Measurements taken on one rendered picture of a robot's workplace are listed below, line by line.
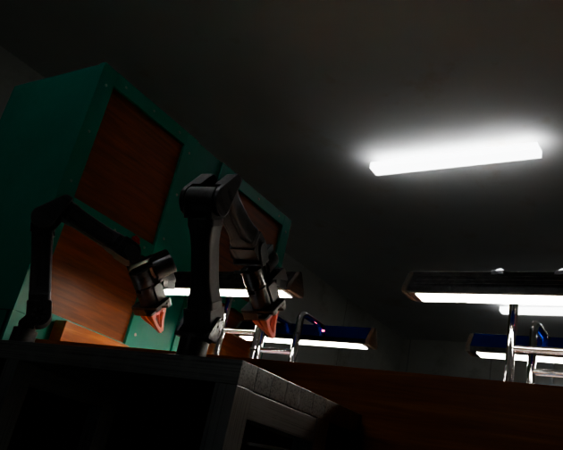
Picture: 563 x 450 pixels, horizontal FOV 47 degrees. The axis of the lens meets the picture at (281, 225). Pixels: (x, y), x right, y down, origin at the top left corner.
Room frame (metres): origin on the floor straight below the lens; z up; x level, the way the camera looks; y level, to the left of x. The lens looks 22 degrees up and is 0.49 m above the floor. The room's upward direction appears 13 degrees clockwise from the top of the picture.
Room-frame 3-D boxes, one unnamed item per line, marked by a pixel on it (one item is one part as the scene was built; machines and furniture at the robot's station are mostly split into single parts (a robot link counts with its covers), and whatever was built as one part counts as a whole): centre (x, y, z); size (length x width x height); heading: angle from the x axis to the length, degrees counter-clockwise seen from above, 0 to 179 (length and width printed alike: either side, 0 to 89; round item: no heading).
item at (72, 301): (2.75, 0.57, 1.32); 1.36 x 0.55 x 0.95; 144
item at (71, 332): (2.28, 0.55, 0.83); 0.30 x 0.06 x 0.07; 144
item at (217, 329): (1.38, 0.12, 0.77); 0.09 x 0.06 x 0.06; 65
